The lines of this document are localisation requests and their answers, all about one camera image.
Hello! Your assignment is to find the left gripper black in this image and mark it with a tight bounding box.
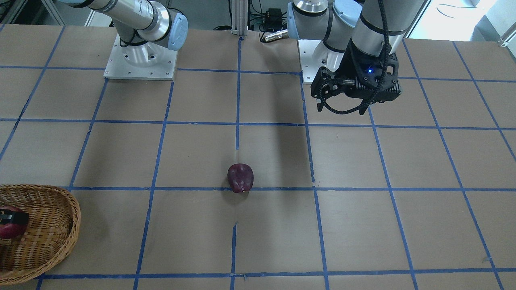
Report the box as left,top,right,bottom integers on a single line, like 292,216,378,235
311,40,402,114

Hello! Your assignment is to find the dark red apple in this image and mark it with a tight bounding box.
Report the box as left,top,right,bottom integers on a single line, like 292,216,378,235
227,163,254,193

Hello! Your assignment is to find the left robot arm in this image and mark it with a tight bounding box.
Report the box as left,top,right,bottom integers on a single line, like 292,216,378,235
287,0,424,115

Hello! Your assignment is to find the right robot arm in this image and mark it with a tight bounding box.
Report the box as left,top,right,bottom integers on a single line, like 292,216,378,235
64,0,189,80

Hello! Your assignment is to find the woven wicker basket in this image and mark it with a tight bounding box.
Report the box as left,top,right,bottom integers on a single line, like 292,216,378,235
0,184,81,286

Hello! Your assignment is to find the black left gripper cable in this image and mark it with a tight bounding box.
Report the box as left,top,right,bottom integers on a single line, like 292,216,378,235
322,0,391,114

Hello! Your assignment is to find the silver cable connector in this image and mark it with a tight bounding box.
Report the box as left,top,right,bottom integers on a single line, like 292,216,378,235
262,29,289,44

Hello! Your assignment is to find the aluminium frame post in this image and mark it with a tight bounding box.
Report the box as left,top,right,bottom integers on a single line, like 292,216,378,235
230,0,249,39

